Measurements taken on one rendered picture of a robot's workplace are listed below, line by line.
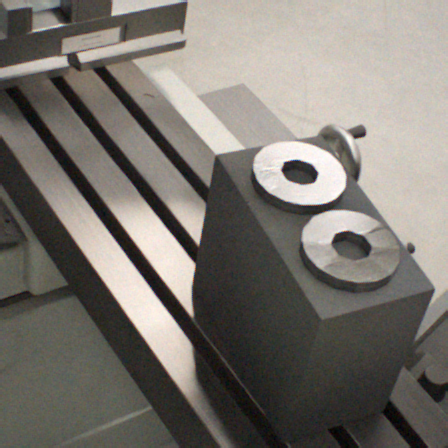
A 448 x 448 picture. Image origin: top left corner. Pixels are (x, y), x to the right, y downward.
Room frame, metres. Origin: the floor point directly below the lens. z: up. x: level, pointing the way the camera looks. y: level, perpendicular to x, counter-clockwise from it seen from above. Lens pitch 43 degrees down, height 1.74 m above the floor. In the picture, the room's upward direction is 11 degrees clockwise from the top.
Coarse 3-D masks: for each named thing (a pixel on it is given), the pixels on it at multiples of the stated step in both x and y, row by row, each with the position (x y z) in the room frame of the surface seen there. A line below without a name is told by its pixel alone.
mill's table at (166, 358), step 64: (128, 64) 1.15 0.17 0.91; (0, 128) 0.97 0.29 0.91; (64, 128) 0.99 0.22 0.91; (128, 128) 1.01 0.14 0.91; (192, 128) 1.04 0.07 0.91; (64, 192) 0.88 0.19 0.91; (128, 192) 0.90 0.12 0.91; (192, 192) 0.92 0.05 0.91; (64, 256) 0.82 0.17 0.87; (128, 256) 0.82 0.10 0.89; (192, 256) 0.84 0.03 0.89; (128, 320) 0.71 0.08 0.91; (192, 320) 0.73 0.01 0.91; (192, 384) 0.64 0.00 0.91
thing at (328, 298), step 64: (256, 192) 0.73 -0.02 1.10; (320, 192) 0.73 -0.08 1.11; (256, 256) 0.68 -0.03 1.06; (320, 256) 0.65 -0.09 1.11; (384, 256) 0.67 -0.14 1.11; (256, 320) 0.66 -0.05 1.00; (320, 320) 0.59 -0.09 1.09; (384, 320) 0.63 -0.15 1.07; (256, 384) 0.64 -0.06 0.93; (320, 384) 0.60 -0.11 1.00; (384, 384) 0.64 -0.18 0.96
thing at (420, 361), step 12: (444, 312) 1.13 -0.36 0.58; (432, 324) 1.10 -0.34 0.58; (444, 324) 1.09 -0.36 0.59; (420, 336) 1.07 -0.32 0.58; (432, 336) 1.06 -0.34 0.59; (444, 336) 1.07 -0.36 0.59; (420, 348) 1.04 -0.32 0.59; (432, 348) 1.04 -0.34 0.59; (444, 348) 1.05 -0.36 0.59; (408, 360) 1.00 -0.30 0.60; (420, 360) 0.99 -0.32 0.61; (432, 360) 1.00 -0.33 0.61; (444, 360) 1.02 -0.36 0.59; (420, 372) 0.97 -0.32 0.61; (432, 372) 0.94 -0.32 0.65; (444, 372) 0.95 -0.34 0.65; (420, 384) 0.94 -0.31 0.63; (432, 384) 0.93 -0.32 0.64; (444, 384) 0.93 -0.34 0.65; (432, 396) 0.92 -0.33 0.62; (444, 396) 0.93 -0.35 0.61; (444, 408) 0.92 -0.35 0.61
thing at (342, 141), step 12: (324, 132) 1.44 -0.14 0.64; (336, 132) 1.42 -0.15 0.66; (348, 132) 1.42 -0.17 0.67; (360, 132) 1.43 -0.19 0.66; (336, 144) 1.42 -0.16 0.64; (348, 144) 1.39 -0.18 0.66; (348, 156) 1.39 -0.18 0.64; (360, 156) 1.39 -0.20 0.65; (348, 168) 1.39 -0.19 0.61; (360, 168) 1.38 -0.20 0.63
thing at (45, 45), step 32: (0, 0) 1.08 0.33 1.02; (128, 0) 1.20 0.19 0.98; (160, 0) 1.21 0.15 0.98; (0, 32) 1.07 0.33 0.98; (32, 32) 1.08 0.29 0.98; (64, 32) 1.11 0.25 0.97; (96, 32) 1.14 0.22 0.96; (128, 32) 1.17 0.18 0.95; (160, 32) 1.20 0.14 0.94; (0, 64) 1.06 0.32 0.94; (32, 64) 1.08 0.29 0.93; (64, 64) 1.10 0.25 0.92; (96, 64) 1.13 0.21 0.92
